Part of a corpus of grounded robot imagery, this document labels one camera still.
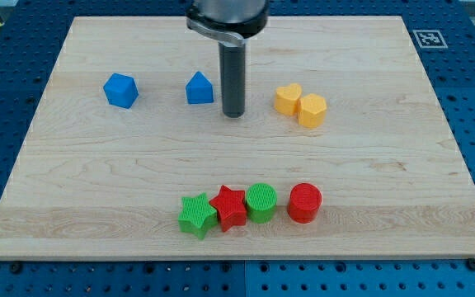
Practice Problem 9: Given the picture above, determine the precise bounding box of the blue triangle block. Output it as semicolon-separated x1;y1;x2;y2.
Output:
186;72;214;104

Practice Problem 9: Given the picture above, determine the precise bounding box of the light wooden board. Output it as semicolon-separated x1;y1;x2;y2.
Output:
0;16;475;261

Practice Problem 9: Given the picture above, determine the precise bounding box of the red cylinder block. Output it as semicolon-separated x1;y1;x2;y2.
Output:
287;183;322;224

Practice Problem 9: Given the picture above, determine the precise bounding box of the green star block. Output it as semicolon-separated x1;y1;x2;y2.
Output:
177;193;218;240

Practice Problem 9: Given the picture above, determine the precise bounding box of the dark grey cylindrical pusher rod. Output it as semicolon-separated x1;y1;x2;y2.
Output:
219;43;246;118

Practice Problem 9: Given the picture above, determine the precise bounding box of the red star block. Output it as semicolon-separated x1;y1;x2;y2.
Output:
209;185;247;232

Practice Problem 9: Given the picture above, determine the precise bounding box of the green cylinder block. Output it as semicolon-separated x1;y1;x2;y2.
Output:
245;183;277;224

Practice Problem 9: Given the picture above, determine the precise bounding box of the yellow hexagon block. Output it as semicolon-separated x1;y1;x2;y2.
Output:
297;93;327;129

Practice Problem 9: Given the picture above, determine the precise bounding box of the blue cube block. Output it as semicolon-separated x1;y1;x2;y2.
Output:
103;73;139;109

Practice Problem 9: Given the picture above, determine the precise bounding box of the white fiducial marker tag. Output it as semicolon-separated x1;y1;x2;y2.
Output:
412;30;448;49

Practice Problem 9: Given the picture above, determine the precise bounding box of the yellow heart block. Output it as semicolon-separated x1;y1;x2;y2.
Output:
274;83;303;116

